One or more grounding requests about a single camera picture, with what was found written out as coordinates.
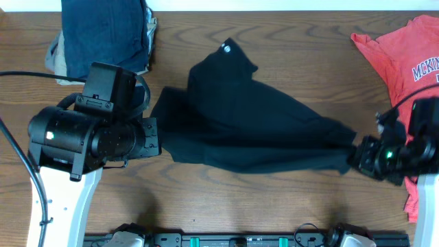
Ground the red printed t-shirt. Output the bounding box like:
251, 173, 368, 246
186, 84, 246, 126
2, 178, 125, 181
350, 14, 439, 224

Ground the black polo shirt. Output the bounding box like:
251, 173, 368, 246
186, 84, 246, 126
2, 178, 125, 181
151, 39, 356, 174

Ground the folded light blue garment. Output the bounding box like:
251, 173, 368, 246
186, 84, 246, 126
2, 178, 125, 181
145, 7, 155, 56

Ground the folded grey garment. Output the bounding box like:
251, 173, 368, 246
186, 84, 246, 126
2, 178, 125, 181
45, 32, 60, 71

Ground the folded beige garment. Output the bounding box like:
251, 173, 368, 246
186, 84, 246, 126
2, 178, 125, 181
54, 16, 158, 86

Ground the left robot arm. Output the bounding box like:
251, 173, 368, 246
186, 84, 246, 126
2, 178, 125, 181
27, 93, 161, 246

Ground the folded navy blue garment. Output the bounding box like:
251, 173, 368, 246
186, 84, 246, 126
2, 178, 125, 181
61, 0, 150, 78

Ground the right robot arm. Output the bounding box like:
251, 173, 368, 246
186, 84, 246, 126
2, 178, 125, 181
348, 97, 438, 246

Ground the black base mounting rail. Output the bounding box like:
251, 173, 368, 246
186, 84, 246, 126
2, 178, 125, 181
83, 223, 411, 247

